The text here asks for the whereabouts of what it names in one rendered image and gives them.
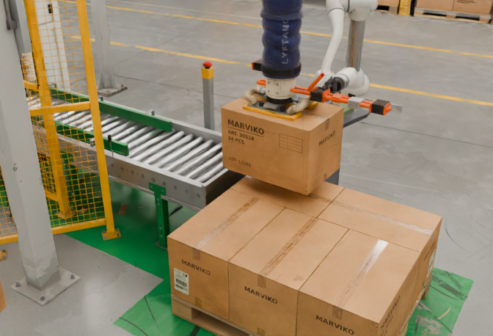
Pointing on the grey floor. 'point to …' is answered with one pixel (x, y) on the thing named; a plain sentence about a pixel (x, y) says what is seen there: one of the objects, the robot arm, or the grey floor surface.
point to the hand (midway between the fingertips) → (322, 95)
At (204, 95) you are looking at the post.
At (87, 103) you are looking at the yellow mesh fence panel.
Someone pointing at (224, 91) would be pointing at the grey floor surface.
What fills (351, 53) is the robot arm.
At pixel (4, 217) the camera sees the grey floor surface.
